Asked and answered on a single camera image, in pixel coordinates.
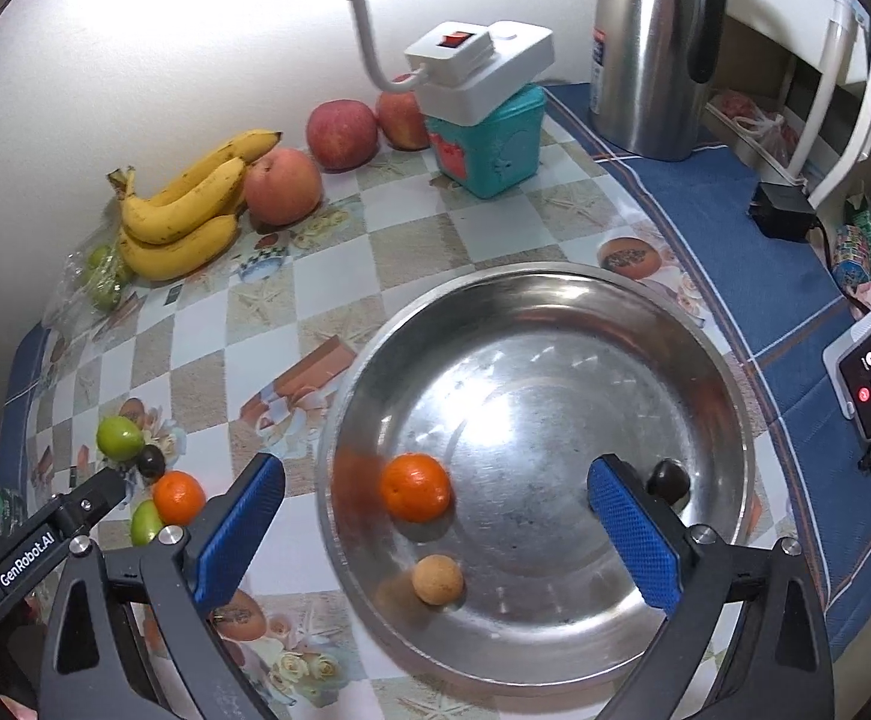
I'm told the middle red apple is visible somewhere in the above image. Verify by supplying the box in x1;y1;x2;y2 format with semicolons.
305;99;380;172

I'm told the stainless steel bowl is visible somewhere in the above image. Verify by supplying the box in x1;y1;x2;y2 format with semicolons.
316;263;756;694

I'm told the orange mandarin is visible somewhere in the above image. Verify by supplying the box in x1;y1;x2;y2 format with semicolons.
152;472;206;527
378;454;453;523

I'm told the steel thermos kettle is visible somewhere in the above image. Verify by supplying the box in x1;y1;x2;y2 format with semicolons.
588;0;726;161

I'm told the clear tray of green fruits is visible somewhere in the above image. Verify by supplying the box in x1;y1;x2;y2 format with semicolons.
41;224;134;337

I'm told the red apple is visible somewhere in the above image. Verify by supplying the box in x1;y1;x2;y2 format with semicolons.
243;146;323;227
375;91;430;151
305;99;380;172

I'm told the dark plum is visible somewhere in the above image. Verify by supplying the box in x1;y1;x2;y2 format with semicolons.
134;444;167;483
645;458;691;507

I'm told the white power strip lamp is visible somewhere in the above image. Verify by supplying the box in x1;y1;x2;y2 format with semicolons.
349;0;556;127

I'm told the teal plastic box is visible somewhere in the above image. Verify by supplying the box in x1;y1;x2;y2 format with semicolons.
424;85;546;200

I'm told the green jujube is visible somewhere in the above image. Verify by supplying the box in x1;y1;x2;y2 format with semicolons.
97;415;145;463
129;499;163;546

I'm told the rear red apple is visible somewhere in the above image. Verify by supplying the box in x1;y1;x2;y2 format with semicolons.
375;91;430;151

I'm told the white shelf rack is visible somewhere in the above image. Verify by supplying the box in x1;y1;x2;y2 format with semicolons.
705;0;871;210

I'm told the yellow banana bunch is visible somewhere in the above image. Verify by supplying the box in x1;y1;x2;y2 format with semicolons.
106;128;282;283

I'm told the patterned blue tablecloth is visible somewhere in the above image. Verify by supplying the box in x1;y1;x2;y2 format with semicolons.
0;86;871;718

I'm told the black power adapter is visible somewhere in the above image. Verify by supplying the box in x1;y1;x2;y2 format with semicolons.
748;182;818;242

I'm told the front red apple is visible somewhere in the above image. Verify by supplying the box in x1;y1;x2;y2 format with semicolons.
243;146;323;227

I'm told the brown longan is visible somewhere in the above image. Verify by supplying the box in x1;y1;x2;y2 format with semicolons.
411;554;465;606

